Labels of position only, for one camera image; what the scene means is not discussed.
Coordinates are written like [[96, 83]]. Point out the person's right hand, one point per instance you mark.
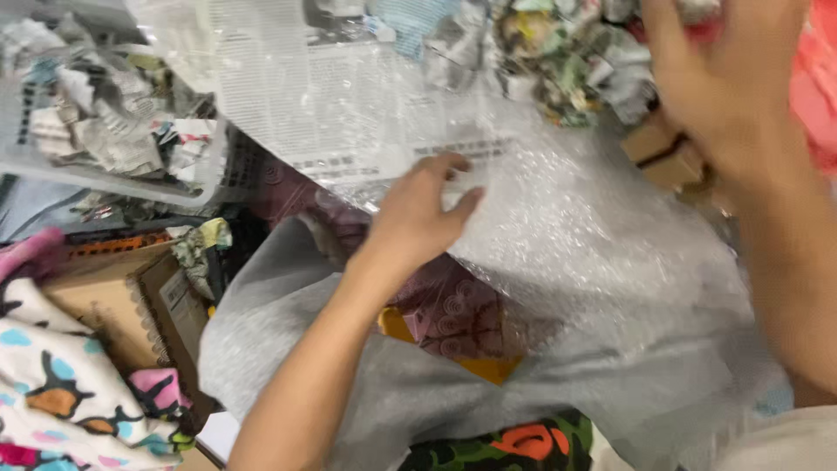
[[709, 72]]

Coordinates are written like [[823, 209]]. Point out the clear bubble wrap sheet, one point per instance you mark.
[[575, 235]]

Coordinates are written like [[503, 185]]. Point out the small cardboard box black band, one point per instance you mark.
[[664, 157]]

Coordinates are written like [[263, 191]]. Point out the camouflage print shorts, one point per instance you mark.
[[503, 445]]

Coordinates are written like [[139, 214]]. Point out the grey foam wrap sheet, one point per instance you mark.
[[458, 392]]

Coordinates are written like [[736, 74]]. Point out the white animal print blanket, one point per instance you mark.
[[72, 399]]

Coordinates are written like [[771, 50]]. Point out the maroon patterned cloth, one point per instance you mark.
[[451, 307]]

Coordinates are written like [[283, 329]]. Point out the crumpled paper ball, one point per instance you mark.
[[203, 252]]

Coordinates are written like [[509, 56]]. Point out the pink cloth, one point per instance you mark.
[[817, 85]]

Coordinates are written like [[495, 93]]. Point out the clear plastic bin of newspaper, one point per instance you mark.
[[98, 118]]

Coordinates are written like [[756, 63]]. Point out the person's left hand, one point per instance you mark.
[[412, 219]]

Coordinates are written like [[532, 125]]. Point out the yellow paper piece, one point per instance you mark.
[[487, 366]]

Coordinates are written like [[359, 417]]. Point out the heap of crumpled newspaper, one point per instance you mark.
[[569, 59]]

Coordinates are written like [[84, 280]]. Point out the white shirt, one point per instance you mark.
[[778, 441]]

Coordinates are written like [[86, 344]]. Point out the brown cardboard box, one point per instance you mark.
[[131, 307]]

